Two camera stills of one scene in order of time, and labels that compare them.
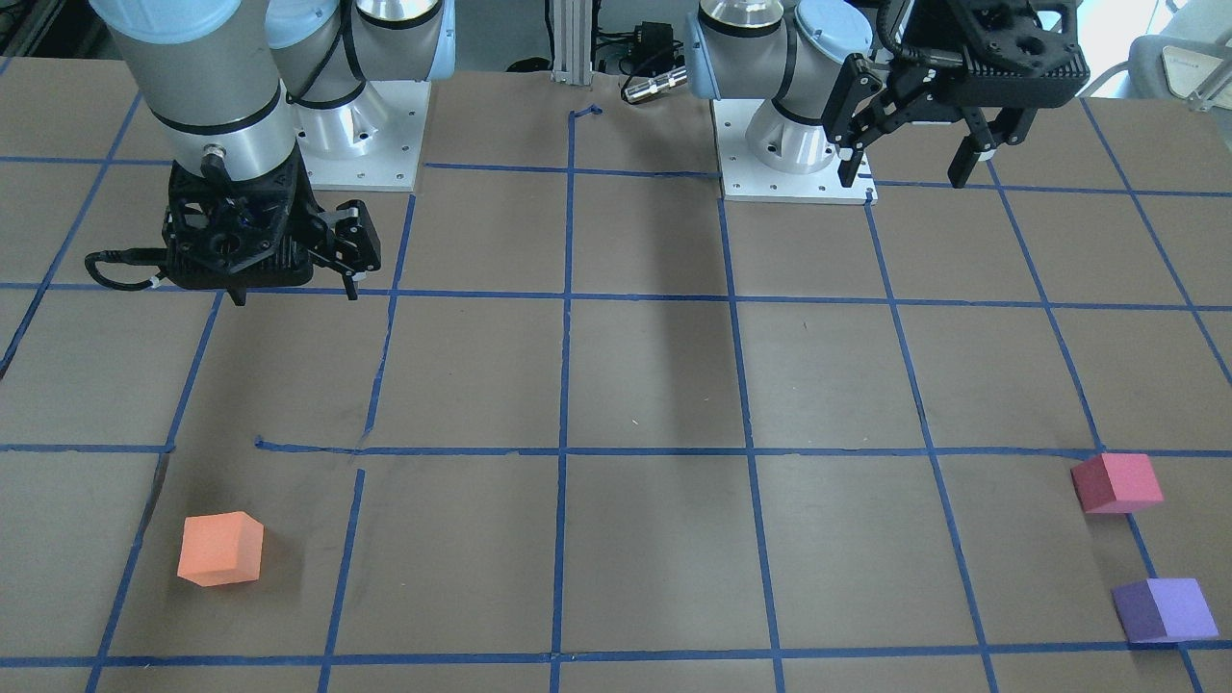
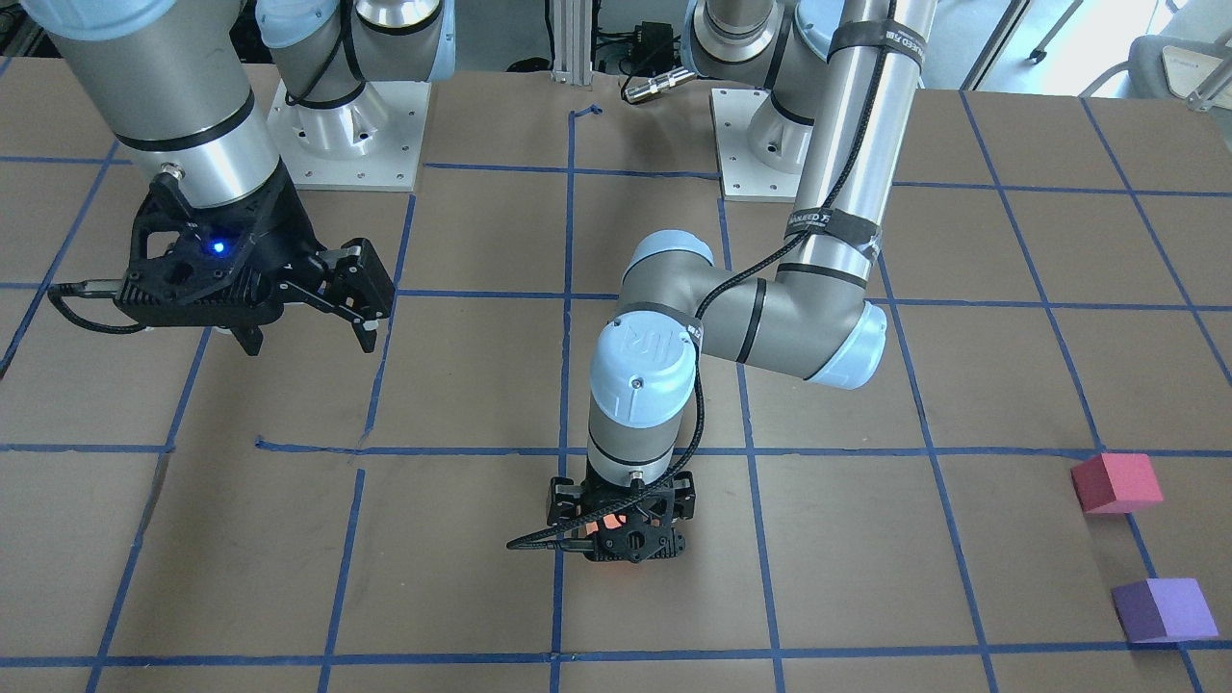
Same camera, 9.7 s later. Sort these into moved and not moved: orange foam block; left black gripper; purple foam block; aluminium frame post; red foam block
Moved: left black gripper; orange foam block
Not moved: red foam block; aluminium frame post; purple foam block
